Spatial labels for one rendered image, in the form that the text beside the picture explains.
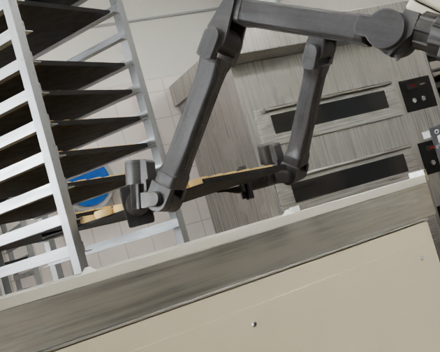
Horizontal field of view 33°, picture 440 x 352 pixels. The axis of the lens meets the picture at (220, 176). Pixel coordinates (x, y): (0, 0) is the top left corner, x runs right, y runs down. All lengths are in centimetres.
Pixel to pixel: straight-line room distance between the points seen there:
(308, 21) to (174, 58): 407
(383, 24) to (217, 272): 73
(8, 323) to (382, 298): 49
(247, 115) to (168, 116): 105
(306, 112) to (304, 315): 124
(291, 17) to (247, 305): 83
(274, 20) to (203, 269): 83
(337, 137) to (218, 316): 398
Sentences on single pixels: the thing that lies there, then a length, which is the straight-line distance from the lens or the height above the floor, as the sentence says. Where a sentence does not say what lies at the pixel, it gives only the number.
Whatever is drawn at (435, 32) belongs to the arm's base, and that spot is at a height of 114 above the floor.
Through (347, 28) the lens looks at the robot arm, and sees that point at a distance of 150.
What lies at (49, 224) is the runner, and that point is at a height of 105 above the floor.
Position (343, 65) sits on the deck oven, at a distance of 496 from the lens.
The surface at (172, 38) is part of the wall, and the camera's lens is 562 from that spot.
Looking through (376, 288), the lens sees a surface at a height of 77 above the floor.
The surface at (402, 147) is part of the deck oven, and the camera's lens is 496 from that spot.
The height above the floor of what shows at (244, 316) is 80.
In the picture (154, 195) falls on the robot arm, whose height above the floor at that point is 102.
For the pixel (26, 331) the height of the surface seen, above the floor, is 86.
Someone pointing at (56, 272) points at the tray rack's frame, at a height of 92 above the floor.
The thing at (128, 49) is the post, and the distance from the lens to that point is 242.
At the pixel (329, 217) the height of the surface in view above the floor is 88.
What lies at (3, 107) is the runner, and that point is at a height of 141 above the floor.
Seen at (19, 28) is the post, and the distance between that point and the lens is 212.
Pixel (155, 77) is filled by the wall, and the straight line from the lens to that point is 547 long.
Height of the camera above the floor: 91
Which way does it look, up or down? 4 degrees up
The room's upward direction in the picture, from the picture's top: 16 degrees counter-clockwise
